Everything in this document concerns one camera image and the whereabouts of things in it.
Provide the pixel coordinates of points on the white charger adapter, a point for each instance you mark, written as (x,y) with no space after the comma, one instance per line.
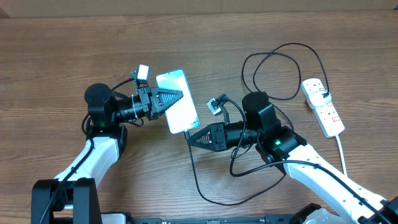
(315,93)

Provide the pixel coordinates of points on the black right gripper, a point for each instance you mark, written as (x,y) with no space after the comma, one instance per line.
(219,139)

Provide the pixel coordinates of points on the white power strip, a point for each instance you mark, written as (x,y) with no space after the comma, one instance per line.
(329,120)

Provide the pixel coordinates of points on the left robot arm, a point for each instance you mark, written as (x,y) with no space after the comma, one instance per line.
(71,197)

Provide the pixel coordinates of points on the Samsung Galaxy smartphone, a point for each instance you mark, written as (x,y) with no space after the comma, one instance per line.
(182,115)

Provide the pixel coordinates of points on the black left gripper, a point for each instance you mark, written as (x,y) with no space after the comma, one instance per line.
(147,94)

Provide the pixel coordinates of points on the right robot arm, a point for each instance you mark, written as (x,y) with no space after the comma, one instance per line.
(281,147)

